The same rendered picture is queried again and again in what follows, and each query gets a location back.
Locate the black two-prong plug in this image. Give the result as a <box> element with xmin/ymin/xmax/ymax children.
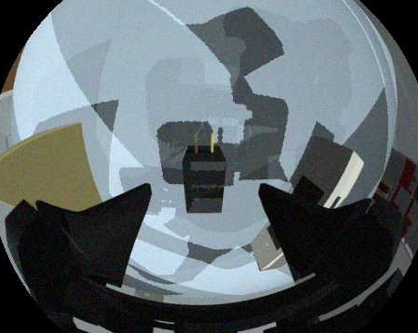
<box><xmin>182</xmin><ymin>132</ymin><xmax>227</xmax><ymax>214</ymax></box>

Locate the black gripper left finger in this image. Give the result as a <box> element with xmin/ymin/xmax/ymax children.
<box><xmin>35</xmin><ymin>184</ymin><xmax>153</xmax><ymax>288</ymax></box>

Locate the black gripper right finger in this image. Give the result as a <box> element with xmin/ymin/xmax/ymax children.
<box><xmin>258</xmin><ymin>182</ymin><xmax>372</xmax><ymax>281</ymax></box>

